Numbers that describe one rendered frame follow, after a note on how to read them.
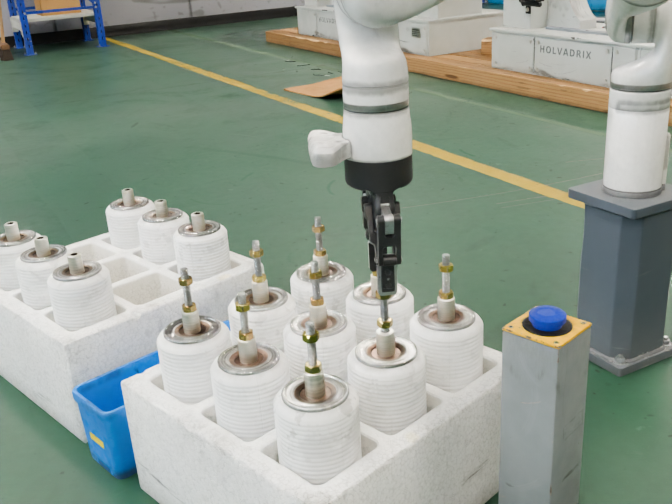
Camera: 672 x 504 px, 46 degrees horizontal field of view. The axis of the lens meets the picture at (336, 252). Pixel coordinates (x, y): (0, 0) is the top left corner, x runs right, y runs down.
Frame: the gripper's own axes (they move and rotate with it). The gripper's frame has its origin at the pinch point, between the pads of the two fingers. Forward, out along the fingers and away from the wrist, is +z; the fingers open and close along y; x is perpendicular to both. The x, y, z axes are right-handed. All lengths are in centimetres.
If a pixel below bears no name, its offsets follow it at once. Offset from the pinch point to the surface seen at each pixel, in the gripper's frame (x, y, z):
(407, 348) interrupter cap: -2.7, -0.2, 10.4
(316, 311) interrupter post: 7.6, 8.0, 8.3
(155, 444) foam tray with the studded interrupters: 30.4, 6.3, 24.8
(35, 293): 53, 40, 16
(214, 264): 23, 46, 16
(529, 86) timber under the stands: -104, 255, 31
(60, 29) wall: 180, 622, 27
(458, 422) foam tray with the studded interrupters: -8.2, -3.4, 19.5
